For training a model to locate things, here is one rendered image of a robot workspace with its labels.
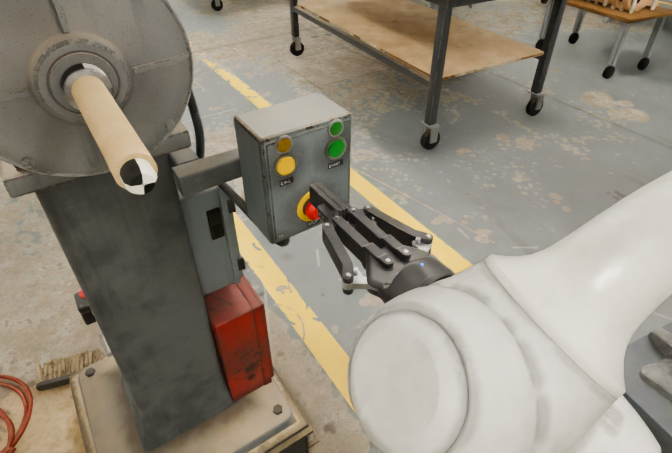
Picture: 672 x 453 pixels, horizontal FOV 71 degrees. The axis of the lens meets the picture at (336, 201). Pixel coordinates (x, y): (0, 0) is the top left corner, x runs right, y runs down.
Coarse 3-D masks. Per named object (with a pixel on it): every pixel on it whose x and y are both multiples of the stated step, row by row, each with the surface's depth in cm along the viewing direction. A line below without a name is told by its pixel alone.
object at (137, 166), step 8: (128, 160) 35; (136, 160) 35; (144, 160) 36; (128, 168) 35; (136, 168) 34; (144, 168) 35; (152, 168) 36; (120, 176) 35; (128, 176) 34; (136, 176) 34; (144, 176) 35; (152, 176) 35; (128, 184) 34; (136, 184) 35; (144, 184) 35; (152, 184) 35; (136, 192) 35; (144, 192) 35
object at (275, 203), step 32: (320, 96) 78; (256, 128) 69; (288, 128) 69; (320, 128) 70; (256, 160) 70; (320, 160) 74; (224, 192) 87; (256, 192) 75; (288, 192) 73; (256, 224) 81; (288, 224) 77
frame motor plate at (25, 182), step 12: (180, 132) 68; (168, 144) 68; (180, 144) 69; (156, 156) 68; (0, 168) 60; (12, 168) 60; (12, 180) 59; (24, 180) 60; (36, 180) 60; (48, 180) 61; (60, 180) 62; (72, 180) 63; (12, 192) 59; (24, 192) 60
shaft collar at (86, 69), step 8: (80, 64) 48; (88, 64) 48; (64, 72) 48; (72, 72) 47; (80, 72) 47; (88, 72) 47; (96, 72) 48; (64, 80) 47; (72, 80) 47; (104, 80) 48; (64, 88) 47; (72, 96) 48; (72, 104) 48
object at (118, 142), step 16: (80, 80) 46; (96, 80) 47; (80, 96) 44; (96, 96) 43; (96, 112) 41; (112, 112) 41; (96, 128) 40; (112, 128) 38; (128, 128) 39; (112, 144) 37; (128, 144) 36; (112, 160) 36
